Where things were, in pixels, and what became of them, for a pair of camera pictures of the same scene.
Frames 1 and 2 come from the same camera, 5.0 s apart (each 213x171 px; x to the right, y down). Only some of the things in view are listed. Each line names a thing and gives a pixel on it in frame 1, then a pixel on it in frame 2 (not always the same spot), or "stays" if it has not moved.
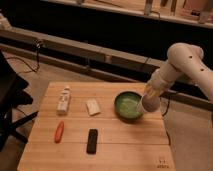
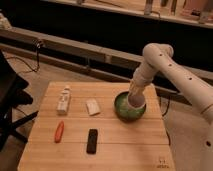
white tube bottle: (64, 101) stays
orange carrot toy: (59, 132) stays
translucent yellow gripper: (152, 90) -> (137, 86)
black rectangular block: (91, 146) stays
